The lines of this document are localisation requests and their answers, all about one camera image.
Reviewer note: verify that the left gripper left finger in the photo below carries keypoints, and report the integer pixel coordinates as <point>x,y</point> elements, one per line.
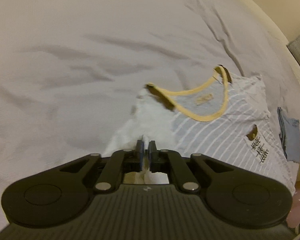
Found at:
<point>117,165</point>

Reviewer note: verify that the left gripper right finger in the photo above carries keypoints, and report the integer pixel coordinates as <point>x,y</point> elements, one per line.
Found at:
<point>174,165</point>

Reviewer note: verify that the striped blue t-shirt yellow collar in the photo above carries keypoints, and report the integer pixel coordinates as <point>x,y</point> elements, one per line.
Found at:
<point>226,118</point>

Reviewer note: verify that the folded blue garment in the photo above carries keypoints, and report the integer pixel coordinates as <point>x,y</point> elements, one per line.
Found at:
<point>289,136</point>

